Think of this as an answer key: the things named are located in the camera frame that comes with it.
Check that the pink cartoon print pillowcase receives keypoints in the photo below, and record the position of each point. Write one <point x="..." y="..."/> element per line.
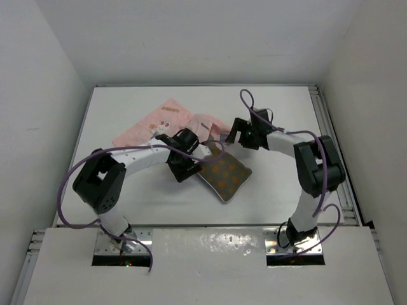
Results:
<point x="169" y="118"/>

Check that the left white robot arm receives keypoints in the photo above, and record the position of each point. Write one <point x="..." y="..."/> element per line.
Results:
<point x="100" y="181"/>

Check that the left aluminium frame rail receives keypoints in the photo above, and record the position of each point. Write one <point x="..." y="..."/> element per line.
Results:
<point x="28" y="266"/>

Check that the white front cover board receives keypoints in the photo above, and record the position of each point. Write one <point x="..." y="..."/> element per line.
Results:
<point x="208" y="266"/>

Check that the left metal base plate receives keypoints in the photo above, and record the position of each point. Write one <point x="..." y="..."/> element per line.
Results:
<point x="105" y="246"/>

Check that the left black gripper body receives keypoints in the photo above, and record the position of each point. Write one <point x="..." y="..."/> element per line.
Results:
<point x="179" y="168"/>

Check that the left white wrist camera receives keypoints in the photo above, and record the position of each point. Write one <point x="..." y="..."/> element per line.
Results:
<point x="202" y="152"/>

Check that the grey orange dotted pillow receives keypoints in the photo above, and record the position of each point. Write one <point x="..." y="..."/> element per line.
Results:
<point x="226" y="175"/>

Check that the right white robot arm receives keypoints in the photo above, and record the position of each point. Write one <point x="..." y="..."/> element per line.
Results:
<point x="318" y="165"/>

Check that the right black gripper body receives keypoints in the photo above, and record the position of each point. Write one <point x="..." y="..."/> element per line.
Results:
<point x="239" y="131"/>

